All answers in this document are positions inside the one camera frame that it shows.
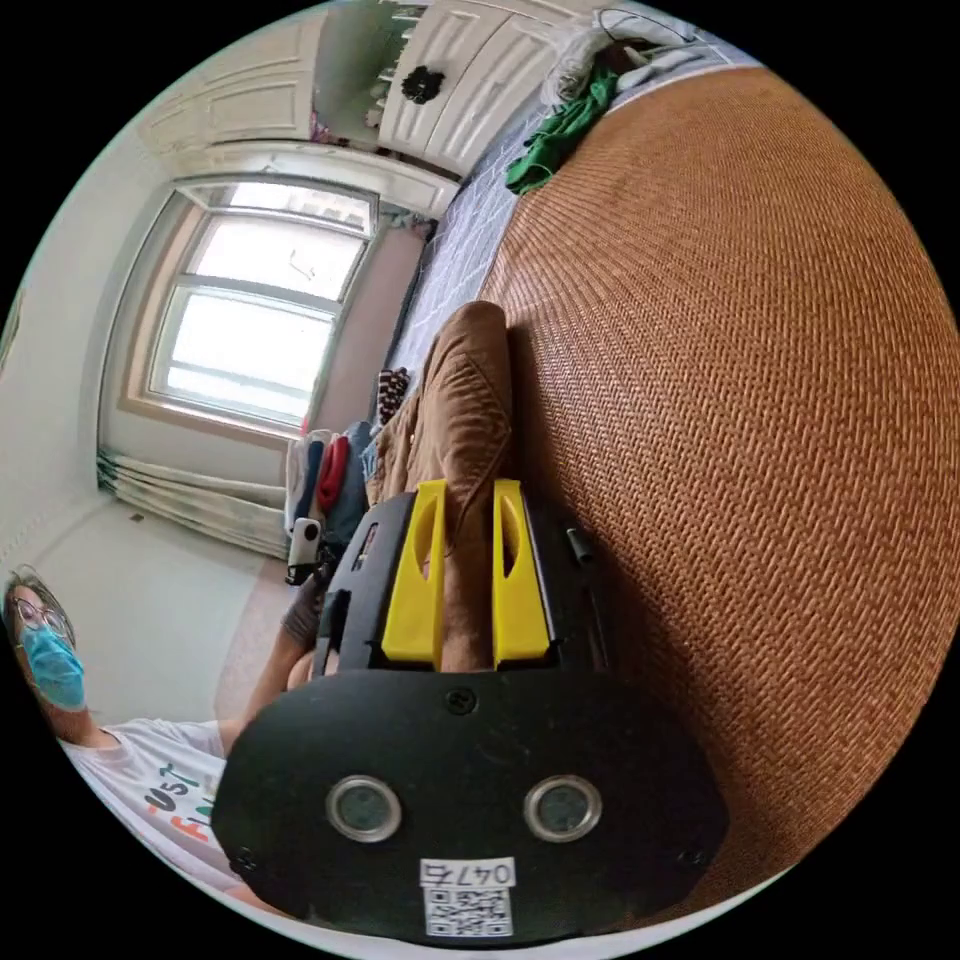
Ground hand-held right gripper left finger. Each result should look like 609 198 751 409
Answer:
380 479 449 667

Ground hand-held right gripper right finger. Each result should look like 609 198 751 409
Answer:
491 477 550 672

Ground brown pants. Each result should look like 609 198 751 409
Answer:
365 299 520 673

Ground person's left forearm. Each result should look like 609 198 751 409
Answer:
215 635 318 751

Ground person's left hand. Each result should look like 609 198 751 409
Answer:
280 575 329 651

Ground pile of colourful clothes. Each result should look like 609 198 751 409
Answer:
283 365 412 545

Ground window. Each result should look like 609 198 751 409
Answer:
97 172 385 451

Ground bed with woven mat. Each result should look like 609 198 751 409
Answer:
389 56 955 931

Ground person's body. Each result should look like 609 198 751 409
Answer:
2 563 253 915

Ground pile of green and white clothes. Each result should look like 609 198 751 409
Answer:
504 7 725 198

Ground white cupboard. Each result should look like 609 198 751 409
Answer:
137 0 575 220

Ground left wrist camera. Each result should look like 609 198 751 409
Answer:
289 516 321 586

